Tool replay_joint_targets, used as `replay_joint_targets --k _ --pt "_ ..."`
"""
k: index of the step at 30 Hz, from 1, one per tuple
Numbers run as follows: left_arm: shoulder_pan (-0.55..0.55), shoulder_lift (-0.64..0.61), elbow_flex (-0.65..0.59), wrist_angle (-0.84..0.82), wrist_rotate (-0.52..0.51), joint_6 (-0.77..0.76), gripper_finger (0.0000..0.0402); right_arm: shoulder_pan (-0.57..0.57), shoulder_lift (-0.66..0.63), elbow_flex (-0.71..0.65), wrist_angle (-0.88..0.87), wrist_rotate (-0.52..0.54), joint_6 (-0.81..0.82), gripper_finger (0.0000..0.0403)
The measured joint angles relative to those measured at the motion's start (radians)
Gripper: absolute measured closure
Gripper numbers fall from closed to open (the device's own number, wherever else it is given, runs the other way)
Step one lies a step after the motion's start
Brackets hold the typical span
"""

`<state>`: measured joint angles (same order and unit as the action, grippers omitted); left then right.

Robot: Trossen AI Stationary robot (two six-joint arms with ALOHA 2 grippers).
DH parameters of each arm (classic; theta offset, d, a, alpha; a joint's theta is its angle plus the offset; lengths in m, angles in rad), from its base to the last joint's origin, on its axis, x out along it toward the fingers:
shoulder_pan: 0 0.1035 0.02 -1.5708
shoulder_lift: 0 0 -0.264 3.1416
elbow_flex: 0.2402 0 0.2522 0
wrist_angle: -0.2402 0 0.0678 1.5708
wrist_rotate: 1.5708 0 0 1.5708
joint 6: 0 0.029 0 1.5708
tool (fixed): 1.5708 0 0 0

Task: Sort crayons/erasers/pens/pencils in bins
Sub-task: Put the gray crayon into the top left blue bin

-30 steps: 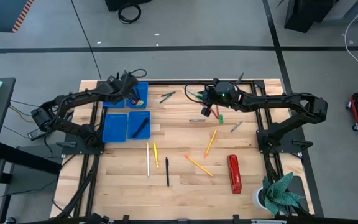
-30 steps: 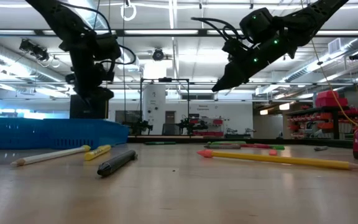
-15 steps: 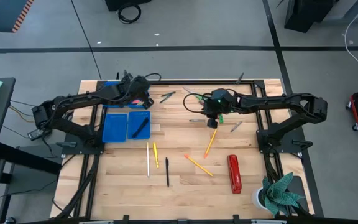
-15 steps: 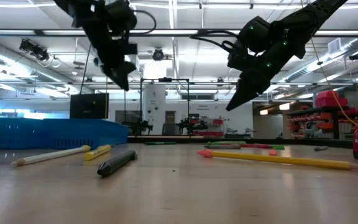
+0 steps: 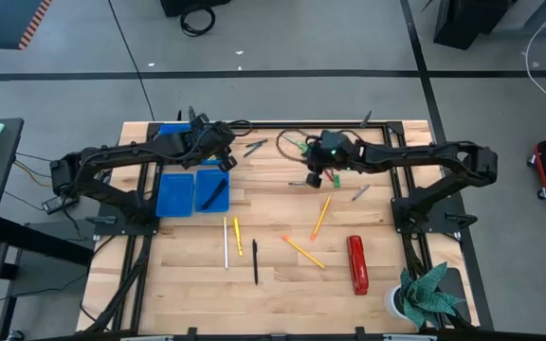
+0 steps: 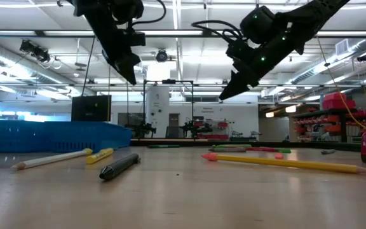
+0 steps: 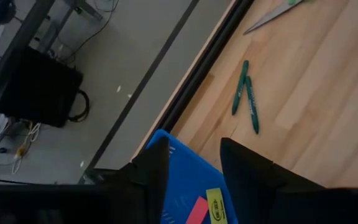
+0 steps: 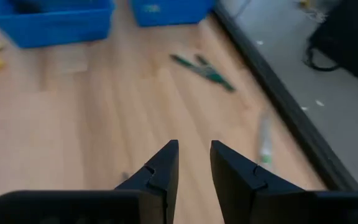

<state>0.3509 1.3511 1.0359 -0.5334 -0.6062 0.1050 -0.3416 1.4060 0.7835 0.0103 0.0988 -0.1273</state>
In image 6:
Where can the black monitor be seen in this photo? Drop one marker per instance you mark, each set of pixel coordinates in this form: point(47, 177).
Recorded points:
point(91, 108)

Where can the silver pen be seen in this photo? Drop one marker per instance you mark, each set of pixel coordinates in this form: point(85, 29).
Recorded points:
point(49, 159)

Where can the slim black pen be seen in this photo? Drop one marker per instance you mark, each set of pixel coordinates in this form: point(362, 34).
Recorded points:
point(119, 167)

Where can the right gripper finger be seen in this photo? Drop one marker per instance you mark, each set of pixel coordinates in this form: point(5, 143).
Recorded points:
point(235, 80)
point(241, 87)

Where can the row of red bins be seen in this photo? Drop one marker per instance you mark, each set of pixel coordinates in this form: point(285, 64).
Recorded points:
point(214, 136)

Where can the hanging black ceiling camera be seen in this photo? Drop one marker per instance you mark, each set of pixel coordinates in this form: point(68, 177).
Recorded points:
point(35, 51)

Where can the yellow highlighter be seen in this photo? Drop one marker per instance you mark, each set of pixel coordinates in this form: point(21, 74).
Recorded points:
point(99, 156)

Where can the round black ceiling device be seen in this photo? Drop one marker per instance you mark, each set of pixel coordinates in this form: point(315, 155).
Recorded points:
point(161, 56)

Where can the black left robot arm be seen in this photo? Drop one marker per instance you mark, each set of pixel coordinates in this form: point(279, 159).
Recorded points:
point(97, 19)

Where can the black background station frame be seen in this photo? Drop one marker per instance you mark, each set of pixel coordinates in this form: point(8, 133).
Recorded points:
point(168, 81)

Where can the overhead beam with light strips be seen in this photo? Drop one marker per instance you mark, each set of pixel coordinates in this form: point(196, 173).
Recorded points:
point(39, 33)

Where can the shelf with red bins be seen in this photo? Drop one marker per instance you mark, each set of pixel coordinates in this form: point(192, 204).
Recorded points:
point(332, 119)

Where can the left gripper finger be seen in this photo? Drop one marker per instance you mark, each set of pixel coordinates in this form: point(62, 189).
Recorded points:
point(122, 70)
point(132, 71)

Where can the yellow pencil with orange cap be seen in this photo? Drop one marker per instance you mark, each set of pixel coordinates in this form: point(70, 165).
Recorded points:
point(297, 164)

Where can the background robot arms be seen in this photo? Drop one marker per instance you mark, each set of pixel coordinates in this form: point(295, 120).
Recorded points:
point(195, 128)
point(146, 129)

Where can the grey crayon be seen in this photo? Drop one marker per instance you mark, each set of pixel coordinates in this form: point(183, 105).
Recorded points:
point(328, 151)
point(227, 149)

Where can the grey door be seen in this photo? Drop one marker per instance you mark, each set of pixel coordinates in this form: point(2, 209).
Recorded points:
point(174, 125)

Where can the green eraser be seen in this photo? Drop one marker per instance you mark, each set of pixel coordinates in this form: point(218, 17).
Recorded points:
point(284, 150)

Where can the red storage box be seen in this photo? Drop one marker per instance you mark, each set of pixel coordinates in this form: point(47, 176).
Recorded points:
point(337, 101)

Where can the dark green marker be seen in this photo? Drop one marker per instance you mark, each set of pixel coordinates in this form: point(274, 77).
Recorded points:
point(164, 146)

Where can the blue plastic bin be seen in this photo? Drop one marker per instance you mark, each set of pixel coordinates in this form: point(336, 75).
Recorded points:
point(75, 135)
point(126, 135)
point(11, 136)

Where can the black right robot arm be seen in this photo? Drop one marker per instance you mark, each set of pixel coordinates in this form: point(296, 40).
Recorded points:
point(297, 22)

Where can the white column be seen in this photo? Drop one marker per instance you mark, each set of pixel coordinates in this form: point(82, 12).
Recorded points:
point(157, 108)

